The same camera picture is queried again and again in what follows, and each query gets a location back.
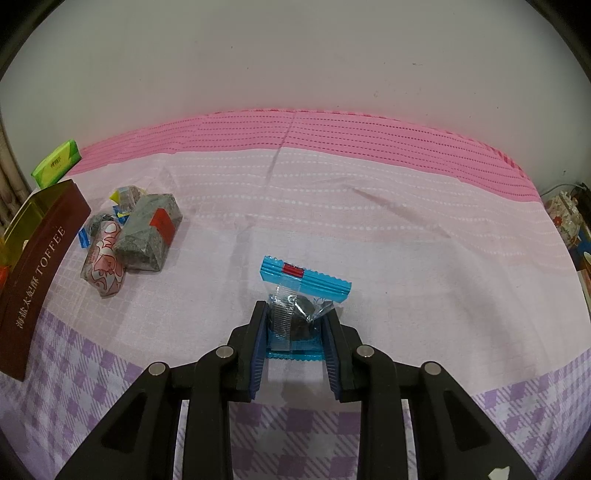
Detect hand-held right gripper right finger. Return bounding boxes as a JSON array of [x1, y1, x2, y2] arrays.
[[322, 311, 539, 480]]

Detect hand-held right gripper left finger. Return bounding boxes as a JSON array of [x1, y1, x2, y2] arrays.
[[55, 300, 269, 480]]

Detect blue candy wrapper red label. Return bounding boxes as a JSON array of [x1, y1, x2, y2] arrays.
[[259, 255, 352, 361]]

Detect grey packet with red label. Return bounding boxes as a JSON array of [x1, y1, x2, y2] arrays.
[[114, 193, 183, 273]]

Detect pink patterned snack packet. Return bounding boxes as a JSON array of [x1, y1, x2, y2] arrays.
[[81, 219, 127, 298]]

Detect clear candy wrapper yellow edges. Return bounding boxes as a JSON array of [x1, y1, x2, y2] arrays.
[[109, 185, 147, 217]]

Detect small blue dark candy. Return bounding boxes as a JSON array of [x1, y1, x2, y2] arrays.
[[78, 213, 116, 250]]

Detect brown rectangular tin box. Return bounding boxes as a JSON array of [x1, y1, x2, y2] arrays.
[[0, 179, 92, 382]]

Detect floral box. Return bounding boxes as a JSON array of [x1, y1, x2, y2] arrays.
[[545, 191, 587, 250]]

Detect green tissue pack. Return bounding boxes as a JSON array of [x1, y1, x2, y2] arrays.
[[31, 138, 83, 189]]

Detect beige curtain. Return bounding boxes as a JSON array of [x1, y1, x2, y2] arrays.
[[0, 134, 34, 227]]

